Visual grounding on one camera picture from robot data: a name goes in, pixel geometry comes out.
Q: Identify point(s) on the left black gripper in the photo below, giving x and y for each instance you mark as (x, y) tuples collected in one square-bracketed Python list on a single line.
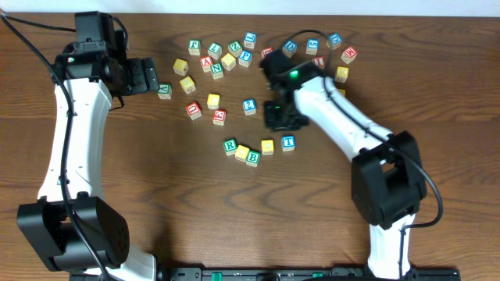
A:
[(148, 74)]

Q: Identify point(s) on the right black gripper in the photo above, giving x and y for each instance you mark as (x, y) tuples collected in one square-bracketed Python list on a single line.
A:
[(274, 126)]

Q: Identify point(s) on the blue T block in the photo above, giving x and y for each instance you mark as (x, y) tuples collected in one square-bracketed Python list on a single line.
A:
[(288, 143)]

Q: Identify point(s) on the yellow O block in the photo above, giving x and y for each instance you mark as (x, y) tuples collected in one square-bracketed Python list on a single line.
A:
[(241, 153), (267, 147)]

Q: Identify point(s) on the green B block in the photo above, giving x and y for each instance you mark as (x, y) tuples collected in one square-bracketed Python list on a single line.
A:
[(253, 158)]

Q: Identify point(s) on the green R block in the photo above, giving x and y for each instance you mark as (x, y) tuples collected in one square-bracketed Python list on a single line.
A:
[(230, 146)]

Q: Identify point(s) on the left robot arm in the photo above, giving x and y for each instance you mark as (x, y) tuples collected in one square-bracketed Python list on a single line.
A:
[(70, 226)]

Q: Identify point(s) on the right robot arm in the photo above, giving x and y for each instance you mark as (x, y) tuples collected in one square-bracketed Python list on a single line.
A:
[(387, 186)]

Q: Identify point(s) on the blue 2 block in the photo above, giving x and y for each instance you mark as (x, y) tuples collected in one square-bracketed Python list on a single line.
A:
[(249, 106)]

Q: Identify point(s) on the red block bottom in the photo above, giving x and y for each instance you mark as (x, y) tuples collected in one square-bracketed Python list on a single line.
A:
[(219, 117)]

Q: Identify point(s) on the yellow G block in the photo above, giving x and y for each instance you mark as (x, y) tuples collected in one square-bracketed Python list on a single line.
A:
[(341, 92)]

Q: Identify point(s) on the red I block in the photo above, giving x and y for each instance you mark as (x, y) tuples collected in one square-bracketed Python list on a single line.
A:
[(319, 61)]

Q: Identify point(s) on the blue D block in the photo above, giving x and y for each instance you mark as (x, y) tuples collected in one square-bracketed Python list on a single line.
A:
[(289, 48)]

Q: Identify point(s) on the red U block upper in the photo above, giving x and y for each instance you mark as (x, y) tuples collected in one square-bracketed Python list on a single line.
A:
[(265, 52)]

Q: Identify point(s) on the red u block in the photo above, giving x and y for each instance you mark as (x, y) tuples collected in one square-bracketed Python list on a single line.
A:
[(265, 52), (194, 110)]

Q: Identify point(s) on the blue P block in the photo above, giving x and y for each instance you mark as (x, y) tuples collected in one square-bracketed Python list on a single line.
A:
[(245, 58)]

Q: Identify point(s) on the yellow block above red pair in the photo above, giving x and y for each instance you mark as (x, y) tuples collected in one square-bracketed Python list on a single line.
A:
[(213, 101)]

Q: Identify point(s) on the yellow K block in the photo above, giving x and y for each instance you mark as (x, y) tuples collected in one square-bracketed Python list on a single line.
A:
[(341, 74)]

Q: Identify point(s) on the yellow block near N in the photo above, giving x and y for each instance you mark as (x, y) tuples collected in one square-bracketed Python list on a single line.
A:
[(228, 61)]

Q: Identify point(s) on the blue S block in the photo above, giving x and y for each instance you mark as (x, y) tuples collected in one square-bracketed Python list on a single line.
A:
[(312, 46)]

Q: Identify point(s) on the green V block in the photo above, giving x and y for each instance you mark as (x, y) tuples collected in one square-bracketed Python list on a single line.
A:
[(165, 91)]

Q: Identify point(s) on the green N block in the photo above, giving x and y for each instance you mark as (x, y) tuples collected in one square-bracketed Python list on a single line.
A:
[(216, 71)]

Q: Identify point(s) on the green Z block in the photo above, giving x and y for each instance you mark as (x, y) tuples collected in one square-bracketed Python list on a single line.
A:
[(235, 48)]

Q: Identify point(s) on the yellow block far left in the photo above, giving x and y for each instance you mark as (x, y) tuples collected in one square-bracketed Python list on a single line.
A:
[(180, 67)]

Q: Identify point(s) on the blue block top centre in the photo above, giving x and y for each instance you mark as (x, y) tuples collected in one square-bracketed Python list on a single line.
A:
[(250, 40)]

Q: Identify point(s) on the red U block lower left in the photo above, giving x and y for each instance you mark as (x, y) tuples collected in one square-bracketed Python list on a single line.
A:
[(194, 110)]

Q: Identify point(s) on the red M block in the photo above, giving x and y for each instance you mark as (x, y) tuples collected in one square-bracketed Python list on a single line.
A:
[(348, 55)]

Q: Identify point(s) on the red A block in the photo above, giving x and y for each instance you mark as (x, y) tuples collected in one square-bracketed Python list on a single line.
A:
[(206, 63)]

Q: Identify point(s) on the green L block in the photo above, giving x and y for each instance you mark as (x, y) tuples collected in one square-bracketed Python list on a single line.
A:
[(215, 50)]

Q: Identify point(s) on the yellow block lower left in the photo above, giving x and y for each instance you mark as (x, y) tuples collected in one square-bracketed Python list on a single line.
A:
[(188, 85)]

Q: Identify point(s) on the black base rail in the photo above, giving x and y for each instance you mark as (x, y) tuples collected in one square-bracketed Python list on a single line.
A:
[(336, 273)]

